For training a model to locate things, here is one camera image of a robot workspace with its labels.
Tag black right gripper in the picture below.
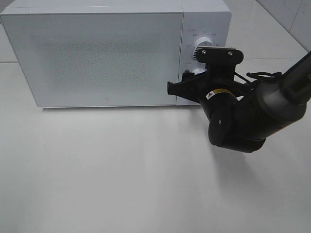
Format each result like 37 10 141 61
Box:
167 65 240 117

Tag white timer knob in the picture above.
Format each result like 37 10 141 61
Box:
192 68 206 75

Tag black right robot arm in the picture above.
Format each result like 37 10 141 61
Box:
167 46 311 153

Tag upper white power knob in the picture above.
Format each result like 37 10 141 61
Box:
194 35 214 48

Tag white microwave oven body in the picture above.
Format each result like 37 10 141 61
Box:
0 0 232 106

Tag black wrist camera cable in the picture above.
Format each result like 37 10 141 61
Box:
234 71 284 85

